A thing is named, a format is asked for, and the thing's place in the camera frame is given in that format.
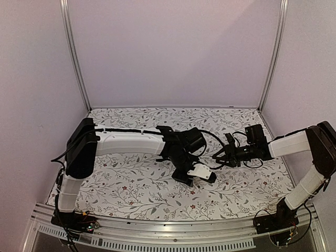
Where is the front aluminium rail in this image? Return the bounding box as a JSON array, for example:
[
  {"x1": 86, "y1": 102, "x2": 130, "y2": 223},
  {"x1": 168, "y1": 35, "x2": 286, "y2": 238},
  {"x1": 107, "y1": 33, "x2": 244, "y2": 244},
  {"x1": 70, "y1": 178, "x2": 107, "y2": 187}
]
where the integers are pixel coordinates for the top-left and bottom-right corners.
[{"x1": 23, "y1": 203, "x2": 328, "y2": 251}]

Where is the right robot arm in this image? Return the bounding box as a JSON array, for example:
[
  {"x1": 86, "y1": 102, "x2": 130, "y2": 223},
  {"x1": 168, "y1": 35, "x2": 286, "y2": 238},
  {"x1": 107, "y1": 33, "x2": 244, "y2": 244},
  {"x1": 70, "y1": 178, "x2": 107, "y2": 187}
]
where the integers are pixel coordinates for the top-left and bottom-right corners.
[{"x1": 213, "y1": 121, "x2": 335, "y2": 229}]

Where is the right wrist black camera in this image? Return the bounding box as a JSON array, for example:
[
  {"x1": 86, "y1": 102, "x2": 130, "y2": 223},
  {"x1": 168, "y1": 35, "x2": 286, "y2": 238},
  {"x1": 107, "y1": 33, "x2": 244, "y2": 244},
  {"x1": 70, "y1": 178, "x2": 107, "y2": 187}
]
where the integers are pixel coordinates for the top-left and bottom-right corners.
[{"x1": 225, "y1": 133, "x2": 236, "y2": 148}]

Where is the left aluminium frame post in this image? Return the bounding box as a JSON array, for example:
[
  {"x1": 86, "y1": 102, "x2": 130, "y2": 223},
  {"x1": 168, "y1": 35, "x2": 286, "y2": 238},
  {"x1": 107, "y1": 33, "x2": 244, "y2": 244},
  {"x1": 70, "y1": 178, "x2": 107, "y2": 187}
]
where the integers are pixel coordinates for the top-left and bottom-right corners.
[{"x1": 59, "y1": 0, "x2": 92, "y2": 112}]

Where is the aluminium frame post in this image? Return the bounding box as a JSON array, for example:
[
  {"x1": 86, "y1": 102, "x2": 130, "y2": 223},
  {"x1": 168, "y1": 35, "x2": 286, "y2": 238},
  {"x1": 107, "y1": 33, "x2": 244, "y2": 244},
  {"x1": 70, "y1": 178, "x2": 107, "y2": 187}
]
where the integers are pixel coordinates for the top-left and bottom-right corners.
[
  {"x1": 59, "y1": 0, "x2": 92, "y2": 112},
  {"x1": 258, "y1": 0, "x2": 288, "y2": 112}
]

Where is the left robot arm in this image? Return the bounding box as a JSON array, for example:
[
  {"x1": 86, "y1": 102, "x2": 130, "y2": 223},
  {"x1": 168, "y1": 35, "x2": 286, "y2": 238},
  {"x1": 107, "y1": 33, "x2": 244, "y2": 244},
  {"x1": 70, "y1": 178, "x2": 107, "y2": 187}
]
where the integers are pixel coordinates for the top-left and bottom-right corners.
[{"x1": 52, "y1": 118, "x2": 206, "y2": 228}]

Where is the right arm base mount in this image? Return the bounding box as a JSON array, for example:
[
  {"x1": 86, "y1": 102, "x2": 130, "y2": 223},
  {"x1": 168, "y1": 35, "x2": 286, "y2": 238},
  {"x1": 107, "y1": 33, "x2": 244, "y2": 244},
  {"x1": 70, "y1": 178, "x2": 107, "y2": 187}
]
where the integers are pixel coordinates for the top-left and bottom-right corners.
[{"x1": 253, "y1": 203, "x2": 299, "y2": 247}]

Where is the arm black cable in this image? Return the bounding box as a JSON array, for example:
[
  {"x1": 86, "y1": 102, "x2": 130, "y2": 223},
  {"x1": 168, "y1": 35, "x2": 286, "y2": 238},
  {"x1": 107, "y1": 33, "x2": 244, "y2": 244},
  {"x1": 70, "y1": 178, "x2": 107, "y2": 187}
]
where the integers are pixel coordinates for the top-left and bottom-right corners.
[
  {"x1": 232, "y1": 131, "x2": 265, "y2": 169},
  {"x1": 154, "y1": 130, "x2": 224, "y2": 163}
]

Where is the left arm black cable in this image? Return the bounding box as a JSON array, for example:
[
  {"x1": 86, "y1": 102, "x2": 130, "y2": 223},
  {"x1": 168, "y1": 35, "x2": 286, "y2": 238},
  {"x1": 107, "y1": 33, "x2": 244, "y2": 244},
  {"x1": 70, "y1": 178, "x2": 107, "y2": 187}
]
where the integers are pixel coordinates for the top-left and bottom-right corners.
[{"x1": 154, "y1": 130, "x2": 224, "y2": 163}]

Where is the white remote control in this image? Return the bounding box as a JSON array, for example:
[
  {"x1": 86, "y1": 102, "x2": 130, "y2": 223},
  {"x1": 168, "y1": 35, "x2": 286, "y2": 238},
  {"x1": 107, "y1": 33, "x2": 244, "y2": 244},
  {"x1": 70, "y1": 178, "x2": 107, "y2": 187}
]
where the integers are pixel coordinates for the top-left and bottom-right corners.
[{"x1": 193, "y1": 177, "x2": 204, "y2": 188}]

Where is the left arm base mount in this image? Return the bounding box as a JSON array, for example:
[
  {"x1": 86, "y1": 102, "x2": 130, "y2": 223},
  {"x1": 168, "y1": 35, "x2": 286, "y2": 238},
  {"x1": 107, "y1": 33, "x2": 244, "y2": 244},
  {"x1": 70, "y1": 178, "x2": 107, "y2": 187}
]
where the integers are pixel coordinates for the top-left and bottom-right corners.
[{"x1": 51, "y1": 204, "x2": 100, "y2": 234}]

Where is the right aluminium frame post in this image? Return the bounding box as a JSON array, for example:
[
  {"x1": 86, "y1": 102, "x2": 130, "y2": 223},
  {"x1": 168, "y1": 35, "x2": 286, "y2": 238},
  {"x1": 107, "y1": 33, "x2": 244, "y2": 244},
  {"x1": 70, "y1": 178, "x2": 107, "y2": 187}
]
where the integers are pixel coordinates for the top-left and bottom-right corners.
[{"x1": 258, "y1": 0, "x2": 288, "y2": 112}]

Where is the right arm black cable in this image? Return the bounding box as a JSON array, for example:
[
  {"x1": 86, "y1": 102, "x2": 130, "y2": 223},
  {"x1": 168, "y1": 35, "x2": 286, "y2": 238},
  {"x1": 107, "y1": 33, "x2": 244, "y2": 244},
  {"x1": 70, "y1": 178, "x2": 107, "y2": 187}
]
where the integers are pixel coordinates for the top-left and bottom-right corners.
[{"x1": 232, "y1": 131, "x2": 265, "y2": 169}]

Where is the floral patterned table mat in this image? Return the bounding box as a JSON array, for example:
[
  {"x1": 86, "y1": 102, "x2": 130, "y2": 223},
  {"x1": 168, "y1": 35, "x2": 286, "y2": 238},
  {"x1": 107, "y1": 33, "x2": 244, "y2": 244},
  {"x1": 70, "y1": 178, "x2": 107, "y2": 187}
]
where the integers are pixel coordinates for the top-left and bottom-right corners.
[{"x1": 76, "y1": 108, "x2": 293, "y2": 221}]

